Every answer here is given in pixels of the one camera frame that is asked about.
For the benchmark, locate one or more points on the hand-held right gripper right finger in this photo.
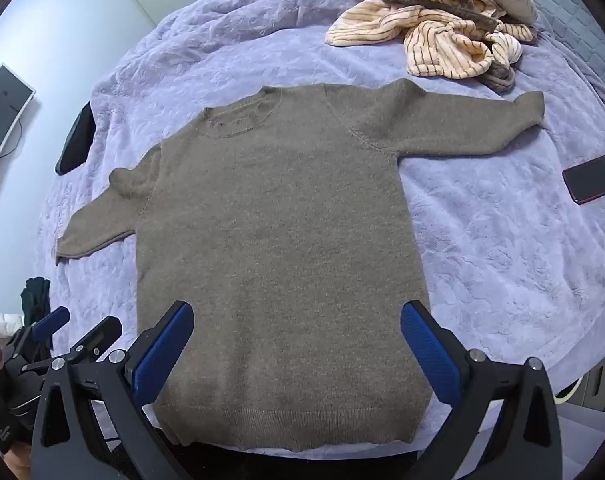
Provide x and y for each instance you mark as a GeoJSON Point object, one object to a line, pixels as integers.
{"type": "Point", "coordinates": [431, 357]}

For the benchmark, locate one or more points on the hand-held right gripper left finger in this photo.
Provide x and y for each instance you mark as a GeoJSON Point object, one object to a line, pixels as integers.
{"type": "Point", "coordinates": [163, 357]}

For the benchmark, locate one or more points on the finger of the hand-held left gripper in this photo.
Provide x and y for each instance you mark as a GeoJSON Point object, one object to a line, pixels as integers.
{"type": "Point", "coordinates": [98, 336]}
{"type": "Point", "coordinates": [50, 324]}

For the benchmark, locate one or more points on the brown knit sweater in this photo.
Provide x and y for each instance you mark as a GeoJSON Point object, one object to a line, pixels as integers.
{"type": "Point", "coordinates": [282, 240]}

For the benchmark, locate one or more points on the person's left hand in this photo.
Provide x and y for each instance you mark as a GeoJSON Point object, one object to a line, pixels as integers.
{"type": "Point", "coordinates": [16, 462]}

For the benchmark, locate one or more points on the dark green clothing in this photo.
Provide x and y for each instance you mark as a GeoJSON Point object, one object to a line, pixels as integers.
{"type": "Point", "coordinates": [35, 305]}

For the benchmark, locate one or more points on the white puffer jacket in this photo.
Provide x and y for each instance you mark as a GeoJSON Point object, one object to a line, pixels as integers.
{"type": "Point", "coordinates": [5, 324]}

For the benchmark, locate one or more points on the purple plush blanket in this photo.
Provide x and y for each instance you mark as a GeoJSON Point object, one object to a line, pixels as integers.
{"type": "Point", "coordinates": [482, 270]}

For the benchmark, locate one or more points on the beige furniture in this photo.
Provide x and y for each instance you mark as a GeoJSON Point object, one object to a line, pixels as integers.
{"type": "Point", "coordinates": [599, 380]}

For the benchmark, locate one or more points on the black chair backrest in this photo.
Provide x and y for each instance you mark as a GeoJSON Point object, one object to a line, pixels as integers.
{"type": "Point", "coordinates": [75, 140]}

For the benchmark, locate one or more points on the curved white-framed monitor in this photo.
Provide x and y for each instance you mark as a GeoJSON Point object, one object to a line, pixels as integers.
{"type": "Point", "coordinates": [2, 120]}

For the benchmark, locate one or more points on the black smartphone with red case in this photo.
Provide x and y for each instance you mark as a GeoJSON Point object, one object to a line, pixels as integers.
{"type": "Point", "coordinates": [592, 179]}

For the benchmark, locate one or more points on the cream striped garment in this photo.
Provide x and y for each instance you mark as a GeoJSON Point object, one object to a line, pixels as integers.
{"type": "Point", "coordinates": [432, 35]}

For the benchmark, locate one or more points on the grey quilted mattress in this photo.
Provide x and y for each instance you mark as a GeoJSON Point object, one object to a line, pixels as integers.
{"type": "Point", "coordinates": [582, 25]}

